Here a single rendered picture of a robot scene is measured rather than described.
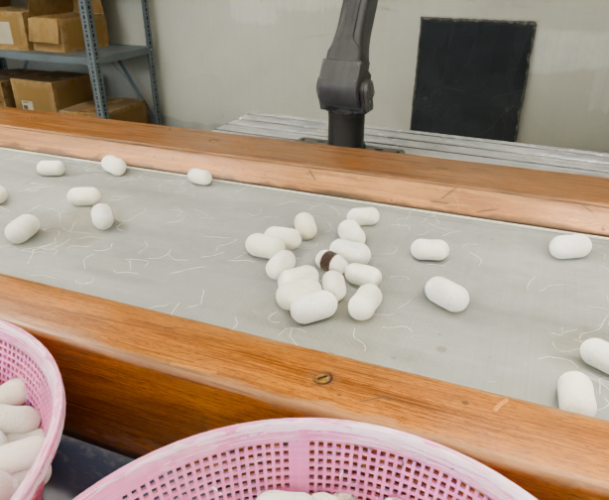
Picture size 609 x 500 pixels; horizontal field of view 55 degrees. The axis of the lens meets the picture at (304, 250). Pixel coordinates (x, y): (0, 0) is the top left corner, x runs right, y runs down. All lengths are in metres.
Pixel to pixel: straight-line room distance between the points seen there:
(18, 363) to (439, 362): 0.28
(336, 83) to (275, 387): 0.69
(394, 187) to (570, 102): 1.96
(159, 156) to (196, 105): 2.37
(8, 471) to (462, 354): 0.29
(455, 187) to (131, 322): 0.38
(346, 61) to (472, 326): 0.61
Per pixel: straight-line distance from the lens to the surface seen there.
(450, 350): 0.43
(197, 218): 0.62
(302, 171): 0.69
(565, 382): 0.40
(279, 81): 2.88
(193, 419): 0.39
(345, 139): 1.01
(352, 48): 0.99
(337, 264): 0.50
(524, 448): 0.33
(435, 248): 0.53
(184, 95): 3.18
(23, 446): 0.38
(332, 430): 0.32
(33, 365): 0.41
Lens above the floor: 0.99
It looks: 27 degrees down
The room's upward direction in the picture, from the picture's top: straight up
